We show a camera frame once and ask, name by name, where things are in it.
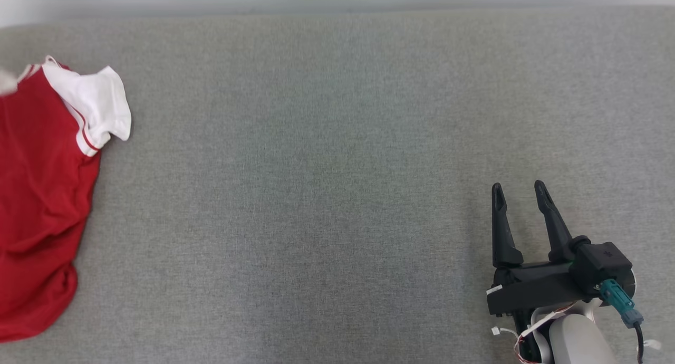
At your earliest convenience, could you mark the red jersey with white sleeves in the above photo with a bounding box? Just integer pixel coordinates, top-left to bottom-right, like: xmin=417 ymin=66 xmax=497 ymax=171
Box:
xmin=0 ymin=55 xmax=132 ymax=344

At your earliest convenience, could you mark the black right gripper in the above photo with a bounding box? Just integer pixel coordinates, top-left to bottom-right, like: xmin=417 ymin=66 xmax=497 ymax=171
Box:
xmin=486 ymin=180 xmax=600 ymax=323

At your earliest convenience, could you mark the grey fabric sofa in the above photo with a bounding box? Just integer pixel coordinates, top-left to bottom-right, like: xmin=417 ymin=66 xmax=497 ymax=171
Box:
xmin=0 ymin=5 xmax=675 ymax=364

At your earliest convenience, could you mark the teal connector with black cable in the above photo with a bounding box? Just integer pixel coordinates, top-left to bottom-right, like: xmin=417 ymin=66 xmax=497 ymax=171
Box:
xmin=599 ymin=279 xmax=647 ymax=364

